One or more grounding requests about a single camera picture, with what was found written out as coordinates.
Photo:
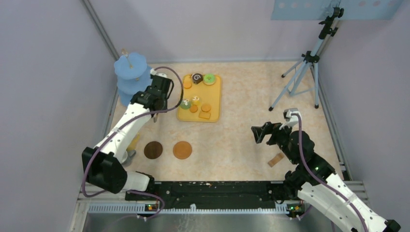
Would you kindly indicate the yellow handled cream mug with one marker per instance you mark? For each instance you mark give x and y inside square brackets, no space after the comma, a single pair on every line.
[133,143]

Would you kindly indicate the chocolate swirl roll cake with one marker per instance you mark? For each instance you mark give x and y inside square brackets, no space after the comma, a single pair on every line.
[196,78]

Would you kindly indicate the round orange biscuit right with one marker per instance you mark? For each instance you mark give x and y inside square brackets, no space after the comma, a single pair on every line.
[206,107]

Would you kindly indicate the blue three-tier cake stand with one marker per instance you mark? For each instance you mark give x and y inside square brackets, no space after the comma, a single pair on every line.
[133,75]

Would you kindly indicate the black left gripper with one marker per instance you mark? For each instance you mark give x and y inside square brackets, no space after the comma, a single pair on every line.
[165,98]

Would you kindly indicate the grey handled mug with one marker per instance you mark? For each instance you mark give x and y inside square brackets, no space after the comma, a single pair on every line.
[129,157]

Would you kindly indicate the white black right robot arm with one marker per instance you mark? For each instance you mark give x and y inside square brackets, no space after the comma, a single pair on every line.
[316,182]

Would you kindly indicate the blue camera tripod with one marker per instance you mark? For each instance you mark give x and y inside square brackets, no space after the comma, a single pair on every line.
[310,61]

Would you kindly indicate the green cream puff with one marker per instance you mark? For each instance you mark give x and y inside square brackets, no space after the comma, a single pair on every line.
[185,104]

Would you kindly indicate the round orange biscuit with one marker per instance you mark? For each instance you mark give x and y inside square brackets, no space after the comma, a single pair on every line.
[187,84]
[193,108]
[206,107]

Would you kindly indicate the green frosted donut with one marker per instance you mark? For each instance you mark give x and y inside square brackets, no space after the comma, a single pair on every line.
[209,79]

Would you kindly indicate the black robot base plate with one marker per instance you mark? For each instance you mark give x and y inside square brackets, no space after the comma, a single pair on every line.
[217,194]

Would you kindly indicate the round orange biscuit lower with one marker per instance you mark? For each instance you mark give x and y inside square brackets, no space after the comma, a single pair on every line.
[193,108]

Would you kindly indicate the light brown round coaster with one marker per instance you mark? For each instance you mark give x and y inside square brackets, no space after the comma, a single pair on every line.
[182,150]

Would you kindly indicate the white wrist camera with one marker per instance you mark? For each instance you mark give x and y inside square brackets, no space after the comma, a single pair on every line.
[292,117]
[156,73]

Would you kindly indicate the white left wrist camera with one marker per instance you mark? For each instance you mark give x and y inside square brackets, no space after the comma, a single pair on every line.
[156,73]

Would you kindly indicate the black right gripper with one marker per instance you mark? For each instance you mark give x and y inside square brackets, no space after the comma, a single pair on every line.
[269,127]

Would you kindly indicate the yellow cream puff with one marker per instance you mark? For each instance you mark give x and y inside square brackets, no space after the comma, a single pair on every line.
[196,100]

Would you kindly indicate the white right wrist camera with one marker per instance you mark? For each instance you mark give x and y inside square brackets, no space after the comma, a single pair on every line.
[292,117]

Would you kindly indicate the small wooden block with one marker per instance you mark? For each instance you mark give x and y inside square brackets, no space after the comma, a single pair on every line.
[276,159]

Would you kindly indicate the dark brown round coaster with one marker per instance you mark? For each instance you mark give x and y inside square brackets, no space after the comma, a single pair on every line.
[153,150]

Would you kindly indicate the square orange biscuit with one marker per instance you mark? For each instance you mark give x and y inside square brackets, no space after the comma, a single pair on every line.
[204,115]

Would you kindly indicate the round orange biscuit top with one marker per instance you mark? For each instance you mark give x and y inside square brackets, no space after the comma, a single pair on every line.
[187,84]

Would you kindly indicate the yellow serving tray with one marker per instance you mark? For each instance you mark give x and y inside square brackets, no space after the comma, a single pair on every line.
[209,94]

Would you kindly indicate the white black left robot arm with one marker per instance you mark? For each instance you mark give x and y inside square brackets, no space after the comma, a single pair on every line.
[103,163]

